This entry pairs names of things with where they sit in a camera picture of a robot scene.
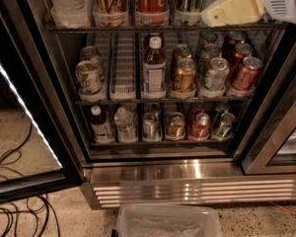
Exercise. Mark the gold can top shelf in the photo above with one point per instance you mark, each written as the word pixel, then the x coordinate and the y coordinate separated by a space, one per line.
pixel 110 13

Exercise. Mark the clear water bottle bottom shelf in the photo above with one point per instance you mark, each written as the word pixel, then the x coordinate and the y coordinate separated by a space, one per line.
pixel 126 129

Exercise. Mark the gold can rear middle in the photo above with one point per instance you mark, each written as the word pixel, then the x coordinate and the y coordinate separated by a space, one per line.
pixel 181 50

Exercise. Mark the gold can bottom shelf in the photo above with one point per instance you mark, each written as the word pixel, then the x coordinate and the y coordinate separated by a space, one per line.
pixel 176 126

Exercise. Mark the red can bottom shelf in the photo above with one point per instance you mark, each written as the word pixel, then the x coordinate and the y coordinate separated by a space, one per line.
pixel 199 129

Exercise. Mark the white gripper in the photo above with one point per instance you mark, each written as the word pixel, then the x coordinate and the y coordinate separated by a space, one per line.
pixel 283 2

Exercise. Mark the white green can rear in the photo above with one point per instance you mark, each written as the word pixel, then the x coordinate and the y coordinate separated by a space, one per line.
pixel 208 52

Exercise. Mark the silver can bottom shelf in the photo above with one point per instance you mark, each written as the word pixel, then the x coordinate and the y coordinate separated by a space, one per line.
pixel 151 129

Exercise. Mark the gold can shelf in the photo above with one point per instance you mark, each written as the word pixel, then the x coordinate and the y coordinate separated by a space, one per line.
pixel 176 126
pixel 110 13

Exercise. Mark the open glass fridge door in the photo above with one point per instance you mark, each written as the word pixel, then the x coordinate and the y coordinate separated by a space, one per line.
pixel 40 141

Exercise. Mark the top wire shelf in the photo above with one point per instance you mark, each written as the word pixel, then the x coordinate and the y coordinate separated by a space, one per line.
pixel 159 29

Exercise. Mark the white green can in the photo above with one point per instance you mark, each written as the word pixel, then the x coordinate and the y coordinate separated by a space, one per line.
pixel 213 78
pixel 208 52

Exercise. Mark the clear plastic bin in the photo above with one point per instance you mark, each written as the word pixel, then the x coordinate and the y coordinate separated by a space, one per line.
pixel 165 220

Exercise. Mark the red cola can top shelf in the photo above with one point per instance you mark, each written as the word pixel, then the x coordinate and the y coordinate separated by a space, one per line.
pixel 152 13

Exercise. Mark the gold can front middle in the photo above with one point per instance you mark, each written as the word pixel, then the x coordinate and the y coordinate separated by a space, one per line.
pixel 183 85

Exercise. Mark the white green can front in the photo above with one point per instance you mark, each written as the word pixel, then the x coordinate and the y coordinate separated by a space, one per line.
pixel 213 78

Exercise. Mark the brown tea bottle bottom shelf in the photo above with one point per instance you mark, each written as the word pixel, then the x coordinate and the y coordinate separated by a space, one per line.
pixel 101 125

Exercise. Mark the green can bottom shelf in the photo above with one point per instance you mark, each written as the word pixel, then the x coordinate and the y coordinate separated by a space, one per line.
pixel 222 129

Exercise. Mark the green 7up can front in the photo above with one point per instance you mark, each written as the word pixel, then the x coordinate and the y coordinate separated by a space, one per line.
pixel 90 85

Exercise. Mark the white empty shelf glide tray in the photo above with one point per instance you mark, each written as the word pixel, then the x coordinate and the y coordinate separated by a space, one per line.
pixel 123 75

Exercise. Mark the brown tea bottle middle shelf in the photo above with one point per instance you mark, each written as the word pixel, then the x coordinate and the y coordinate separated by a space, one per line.
pixel 153 70

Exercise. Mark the brown tea bottle shelf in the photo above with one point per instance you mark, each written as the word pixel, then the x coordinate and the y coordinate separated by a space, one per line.
pixel 101 125
pixel 153 70

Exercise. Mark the closed right fridge door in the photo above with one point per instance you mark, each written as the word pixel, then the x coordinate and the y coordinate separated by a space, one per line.
pixel 274 151

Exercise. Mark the red can front middle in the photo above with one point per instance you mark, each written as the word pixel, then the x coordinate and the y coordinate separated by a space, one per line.
pixel 246 74

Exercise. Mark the silver can behind 7up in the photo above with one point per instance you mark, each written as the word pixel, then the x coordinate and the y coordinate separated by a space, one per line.
pixel 90 53

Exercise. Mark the middle wire shelf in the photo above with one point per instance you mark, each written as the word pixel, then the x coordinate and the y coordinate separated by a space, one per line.
pixel 163 100

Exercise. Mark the stainless fridge base grille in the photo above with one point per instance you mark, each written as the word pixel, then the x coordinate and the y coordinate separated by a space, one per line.
pixel 188 182

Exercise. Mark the green can top shelf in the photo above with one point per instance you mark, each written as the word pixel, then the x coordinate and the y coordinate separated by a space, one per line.
pixel 188 12

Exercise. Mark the wire shelf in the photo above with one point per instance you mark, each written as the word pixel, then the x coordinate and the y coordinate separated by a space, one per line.
pixel 159 29
pixel 163 100
pixel 162 143

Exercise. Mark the bottom wire shelf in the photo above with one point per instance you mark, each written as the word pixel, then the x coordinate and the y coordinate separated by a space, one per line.
pixel 162 143

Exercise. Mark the green can shelf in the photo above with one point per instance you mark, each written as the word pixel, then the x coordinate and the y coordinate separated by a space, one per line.
pixel 188 12
pixel 222 129

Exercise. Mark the red can rear middle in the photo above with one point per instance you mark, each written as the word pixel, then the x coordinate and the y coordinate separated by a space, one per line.
pixel 231 39

